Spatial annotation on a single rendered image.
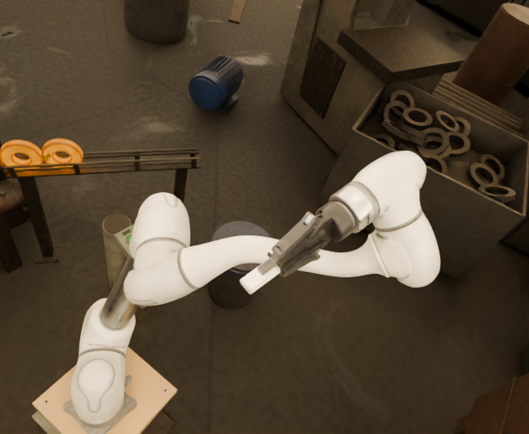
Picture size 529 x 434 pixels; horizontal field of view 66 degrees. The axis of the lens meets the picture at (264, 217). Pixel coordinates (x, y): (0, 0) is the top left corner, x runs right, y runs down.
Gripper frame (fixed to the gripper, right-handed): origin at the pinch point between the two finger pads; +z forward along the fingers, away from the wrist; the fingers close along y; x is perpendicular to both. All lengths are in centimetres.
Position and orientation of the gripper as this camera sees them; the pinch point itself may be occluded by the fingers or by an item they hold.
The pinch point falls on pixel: (260, 275)
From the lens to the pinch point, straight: 74.5
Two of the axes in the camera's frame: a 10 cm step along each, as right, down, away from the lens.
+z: -7.8, 5.3, -3.2
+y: 1.3, 6.4, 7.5
